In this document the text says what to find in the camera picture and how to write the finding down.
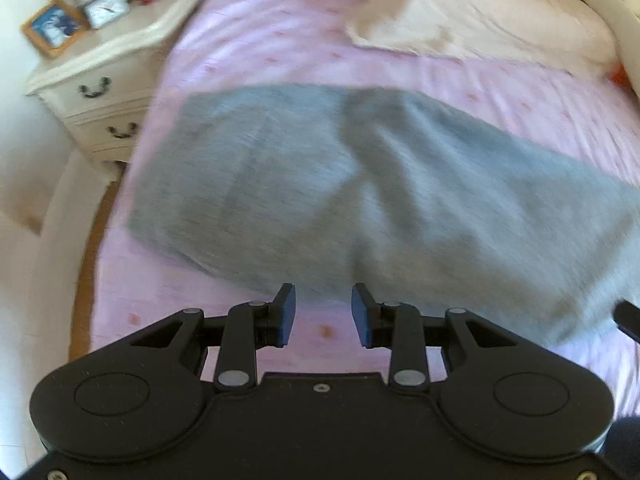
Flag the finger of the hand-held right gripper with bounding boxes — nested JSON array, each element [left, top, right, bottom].
[[613, 299, 640, 346]]

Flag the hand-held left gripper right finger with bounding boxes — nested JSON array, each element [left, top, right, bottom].
[[350, 282, 527, 394]]

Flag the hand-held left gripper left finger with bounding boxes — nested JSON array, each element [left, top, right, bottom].
[[116, 282, 298, 394]]

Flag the grey pants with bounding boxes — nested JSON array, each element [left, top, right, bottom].
[[127, 85, 640, 348]]

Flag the bed with pink patterned sheet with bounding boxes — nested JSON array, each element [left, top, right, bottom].
[[87, 0, 640, 421]]

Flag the cream nightstand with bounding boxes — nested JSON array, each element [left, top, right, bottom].
[[25, 0, 206, 171]]

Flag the cream pillow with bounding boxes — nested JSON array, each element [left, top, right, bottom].
[[345, 0, 618, 81]]

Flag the white table clock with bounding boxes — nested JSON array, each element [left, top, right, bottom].
[[82, 0, 131, 30]]

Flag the wooden picture frame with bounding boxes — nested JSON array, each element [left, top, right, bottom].
[[21, 0, 91, 58]]

